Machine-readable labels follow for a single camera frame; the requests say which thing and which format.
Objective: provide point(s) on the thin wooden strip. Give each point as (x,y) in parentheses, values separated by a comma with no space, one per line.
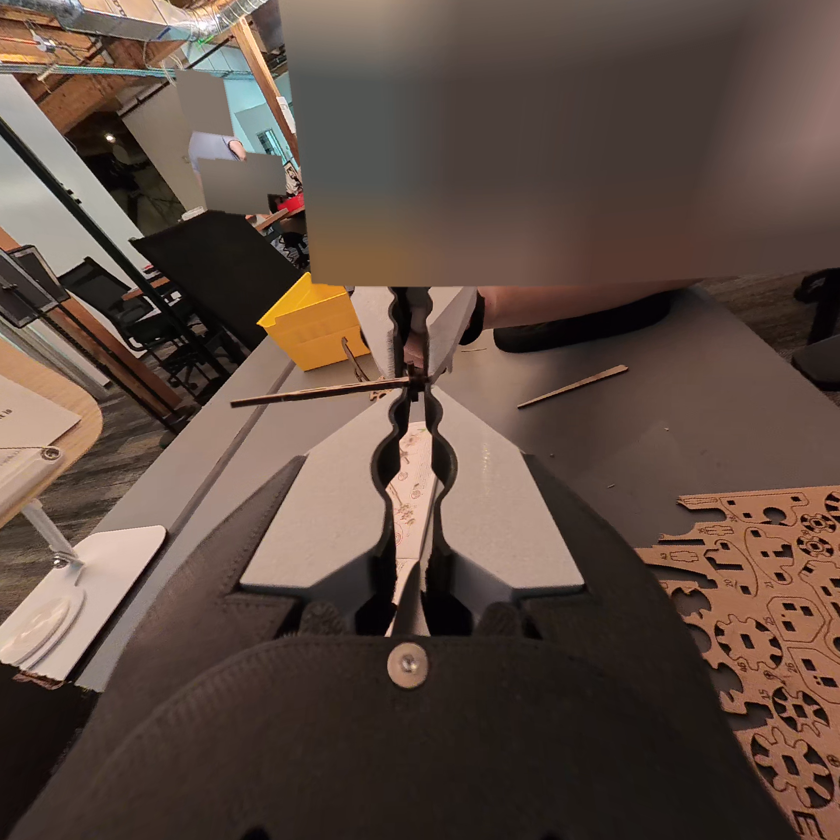
(571,387)

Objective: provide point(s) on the black framed panel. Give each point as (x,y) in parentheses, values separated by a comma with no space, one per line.
(26,289)

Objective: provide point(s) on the black office chair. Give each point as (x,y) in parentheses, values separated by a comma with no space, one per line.
(820,315)
(98,289)

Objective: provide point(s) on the small wooden part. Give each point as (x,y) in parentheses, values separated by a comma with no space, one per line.
(354,364)

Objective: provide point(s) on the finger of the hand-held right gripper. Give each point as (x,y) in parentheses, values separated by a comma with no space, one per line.
(453,321)
(377,321)

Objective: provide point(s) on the long wooden model stick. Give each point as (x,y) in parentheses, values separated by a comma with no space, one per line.
(315,392)

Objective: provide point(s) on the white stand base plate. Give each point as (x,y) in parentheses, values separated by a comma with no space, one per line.
(111,558)

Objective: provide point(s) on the black divider panel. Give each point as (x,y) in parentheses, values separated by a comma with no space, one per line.
(216,275)

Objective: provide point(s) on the model instruction booklet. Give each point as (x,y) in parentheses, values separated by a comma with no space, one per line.
(410,472)

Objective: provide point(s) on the silver ceiling duct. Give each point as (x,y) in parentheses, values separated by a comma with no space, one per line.
(131,19)

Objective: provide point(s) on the red container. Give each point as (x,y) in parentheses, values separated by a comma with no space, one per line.
(293,202)

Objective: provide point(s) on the yellow plastic bin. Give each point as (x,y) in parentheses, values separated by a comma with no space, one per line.
(315,328)

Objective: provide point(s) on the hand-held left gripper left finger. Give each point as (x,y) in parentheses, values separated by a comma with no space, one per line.
(315,512)

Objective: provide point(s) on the laser-cut wooden parts sheet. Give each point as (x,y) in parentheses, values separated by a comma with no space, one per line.
(695,564)

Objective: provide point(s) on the person's right forearm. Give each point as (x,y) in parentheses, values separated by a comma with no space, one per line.
(558,303)

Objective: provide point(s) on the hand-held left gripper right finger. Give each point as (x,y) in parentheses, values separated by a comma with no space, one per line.
(505,512)

